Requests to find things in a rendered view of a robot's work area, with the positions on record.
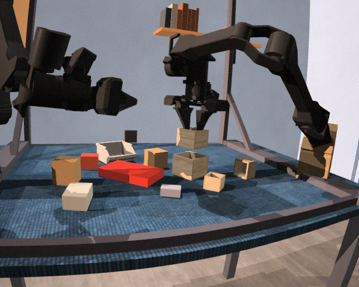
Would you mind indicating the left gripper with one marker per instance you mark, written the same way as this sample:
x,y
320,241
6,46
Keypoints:
x,y
195,89

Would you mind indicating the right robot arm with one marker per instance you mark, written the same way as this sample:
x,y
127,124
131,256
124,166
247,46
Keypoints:
x,y
26,73

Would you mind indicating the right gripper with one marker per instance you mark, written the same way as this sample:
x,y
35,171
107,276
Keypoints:
x,y
105,98

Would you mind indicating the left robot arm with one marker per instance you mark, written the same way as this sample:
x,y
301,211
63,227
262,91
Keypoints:
x,y
191,54

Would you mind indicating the pale pink rectangular block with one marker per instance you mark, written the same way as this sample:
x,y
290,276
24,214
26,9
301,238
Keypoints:
x,y
167,190

